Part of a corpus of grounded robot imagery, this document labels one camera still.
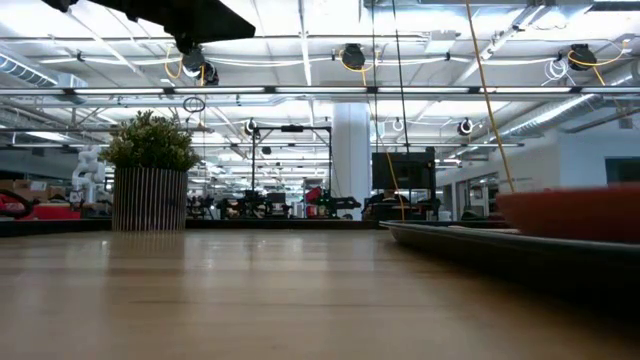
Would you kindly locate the orange round plate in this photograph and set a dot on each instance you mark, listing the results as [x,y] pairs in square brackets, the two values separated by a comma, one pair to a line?
[575,215]

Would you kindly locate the white building column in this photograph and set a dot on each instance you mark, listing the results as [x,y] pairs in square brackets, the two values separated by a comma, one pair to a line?
[350,160]

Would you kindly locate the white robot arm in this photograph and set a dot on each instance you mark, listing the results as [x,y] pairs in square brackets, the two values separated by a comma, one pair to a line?
[87,175]

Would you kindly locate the black aluminium table frame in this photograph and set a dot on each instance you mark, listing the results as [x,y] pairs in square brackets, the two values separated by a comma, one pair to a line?
[275,224]

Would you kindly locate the black metal rig frame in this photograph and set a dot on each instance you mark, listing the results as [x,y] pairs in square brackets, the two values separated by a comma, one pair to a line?
[292,128]

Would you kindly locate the long ceiling light strip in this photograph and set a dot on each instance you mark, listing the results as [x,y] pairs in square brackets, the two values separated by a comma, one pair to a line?
[320,90]

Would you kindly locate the small plant in striped pot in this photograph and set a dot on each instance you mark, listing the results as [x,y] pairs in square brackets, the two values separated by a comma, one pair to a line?
[150,200]

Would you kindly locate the silver ventilation duct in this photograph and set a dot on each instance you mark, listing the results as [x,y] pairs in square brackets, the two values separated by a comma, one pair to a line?
[30,74]
[550,117]

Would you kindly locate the black rectangular serving tray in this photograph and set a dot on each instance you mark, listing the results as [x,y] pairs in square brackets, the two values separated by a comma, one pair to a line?
[550,265]

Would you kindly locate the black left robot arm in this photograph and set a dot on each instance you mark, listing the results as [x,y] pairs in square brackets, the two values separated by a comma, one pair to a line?
[125,7]

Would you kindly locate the black monitor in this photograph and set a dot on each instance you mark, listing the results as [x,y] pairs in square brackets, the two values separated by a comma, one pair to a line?
[400,170]

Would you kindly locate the red bin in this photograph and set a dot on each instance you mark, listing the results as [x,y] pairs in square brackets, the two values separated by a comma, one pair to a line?
[55,212]

